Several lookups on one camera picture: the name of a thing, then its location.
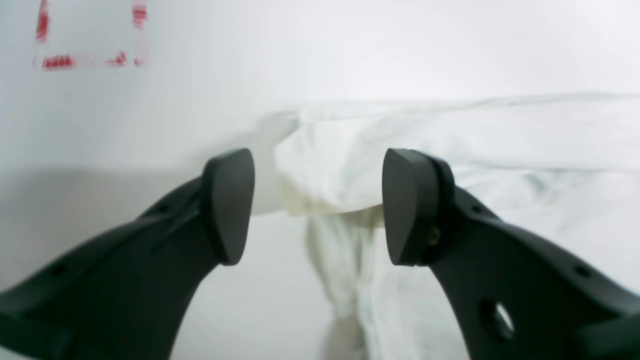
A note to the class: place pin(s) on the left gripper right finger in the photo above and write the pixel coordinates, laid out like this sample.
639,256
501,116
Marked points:
515,295

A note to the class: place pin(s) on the white t-shirt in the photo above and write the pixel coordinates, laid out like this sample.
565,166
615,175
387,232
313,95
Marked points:
564,167

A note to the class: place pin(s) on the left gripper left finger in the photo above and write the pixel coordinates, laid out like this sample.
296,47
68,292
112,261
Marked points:
123,294

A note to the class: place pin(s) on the red tape rectangle marking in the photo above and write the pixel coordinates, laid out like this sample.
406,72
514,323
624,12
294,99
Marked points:
78,34

